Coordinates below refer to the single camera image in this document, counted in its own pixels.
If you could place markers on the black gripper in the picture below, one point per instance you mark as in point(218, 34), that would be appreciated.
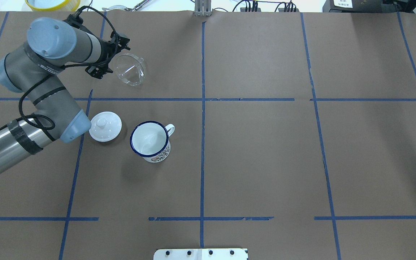
point(105, 51)

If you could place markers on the clear plastic funnel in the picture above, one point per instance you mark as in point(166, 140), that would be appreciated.
point(130, 69)

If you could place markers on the white enamel cup lid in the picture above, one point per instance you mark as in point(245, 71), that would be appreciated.
point(105, 126)

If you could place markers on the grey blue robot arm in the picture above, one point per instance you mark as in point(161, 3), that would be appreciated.
point(47, 110)

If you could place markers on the white enamel cup blue rim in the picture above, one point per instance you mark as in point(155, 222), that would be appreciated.
point(150, 140)

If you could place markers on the yellow tape roll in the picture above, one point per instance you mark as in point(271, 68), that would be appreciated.
point(53, 5)

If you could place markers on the black box with label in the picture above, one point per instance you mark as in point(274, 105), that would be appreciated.
point(352, 6)

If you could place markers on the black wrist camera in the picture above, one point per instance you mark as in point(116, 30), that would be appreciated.
point(75, 21)

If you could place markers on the grey aluminium frame post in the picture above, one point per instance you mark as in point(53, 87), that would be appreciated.
point(202, 8)

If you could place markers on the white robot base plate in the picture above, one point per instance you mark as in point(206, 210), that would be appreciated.
point(202, 254)

